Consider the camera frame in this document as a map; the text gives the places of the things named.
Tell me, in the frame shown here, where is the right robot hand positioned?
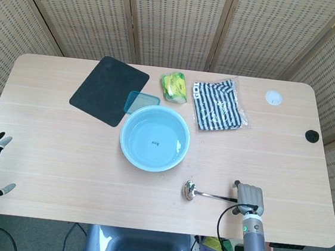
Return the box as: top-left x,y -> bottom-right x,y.
229,179 -> 269,218

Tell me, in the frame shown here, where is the steel ladle spoon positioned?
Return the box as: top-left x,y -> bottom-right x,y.
180,179 -> 240,206

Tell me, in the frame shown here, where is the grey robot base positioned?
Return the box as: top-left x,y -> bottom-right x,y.
81,222 -> 193,251

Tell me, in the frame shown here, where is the light blue plastic basin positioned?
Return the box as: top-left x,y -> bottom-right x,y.
116,102 -> 194,176

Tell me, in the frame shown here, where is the striped cloth in plastic bag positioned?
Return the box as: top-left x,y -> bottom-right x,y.
187,72 -> 255,138

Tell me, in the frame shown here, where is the yellow green snack packet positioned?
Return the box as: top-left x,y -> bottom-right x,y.
157,69 -> 191,105

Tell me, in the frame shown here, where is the teal translucent container lid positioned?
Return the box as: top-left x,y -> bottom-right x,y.
123,89 -> 162,119

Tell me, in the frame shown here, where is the black rectangular mat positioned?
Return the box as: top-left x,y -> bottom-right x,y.
67,52 -> 152,131

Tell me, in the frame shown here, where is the woven folding screen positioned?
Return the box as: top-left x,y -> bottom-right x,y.
0,0 -> 335,231

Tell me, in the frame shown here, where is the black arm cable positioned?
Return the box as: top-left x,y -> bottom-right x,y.
214,200 -> 268,251

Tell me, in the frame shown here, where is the black round cable hole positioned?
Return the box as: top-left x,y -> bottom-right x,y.
304,129 -> 320,144

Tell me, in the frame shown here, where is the white round cable grommet cap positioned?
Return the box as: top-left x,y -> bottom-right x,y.
263,89 -> 284,107

